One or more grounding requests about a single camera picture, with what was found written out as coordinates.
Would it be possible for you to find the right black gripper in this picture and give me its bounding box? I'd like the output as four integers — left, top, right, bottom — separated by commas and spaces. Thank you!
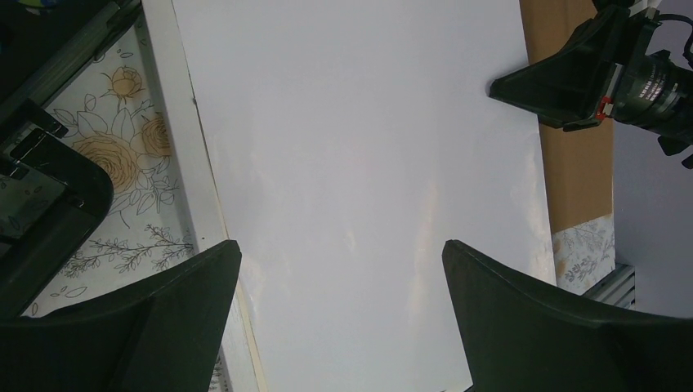
489, 1, 692, 156

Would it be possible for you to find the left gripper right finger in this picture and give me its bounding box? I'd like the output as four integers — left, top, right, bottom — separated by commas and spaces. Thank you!
442, 240, 692, 391

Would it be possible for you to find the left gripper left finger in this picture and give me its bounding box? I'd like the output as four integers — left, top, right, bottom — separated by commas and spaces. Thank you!
1, 240, 242, 391

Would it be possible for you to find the white picture frame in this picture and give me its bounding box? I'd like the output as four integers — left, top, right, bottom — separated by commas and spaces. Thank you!
142, 1, 268, 391

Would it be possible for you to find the brown cardboard backing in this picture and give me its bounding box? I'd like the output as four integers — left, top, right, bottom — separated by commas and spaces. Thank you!
520, 0, 614, 234

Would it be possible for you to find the borderless landscape photo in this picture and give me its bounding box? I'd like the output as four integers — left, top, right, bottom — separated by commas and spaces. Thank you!
174, 1, 555, 391

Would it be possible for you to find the black poker chip case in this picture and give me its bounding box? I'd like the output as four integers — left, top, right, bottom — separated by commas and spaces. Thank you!
1, 1, 142, 319

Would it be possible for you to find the floral tablecloth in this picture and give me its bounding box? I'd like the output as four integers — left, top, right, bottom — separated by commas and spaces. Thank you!
21, 16, 615, 317

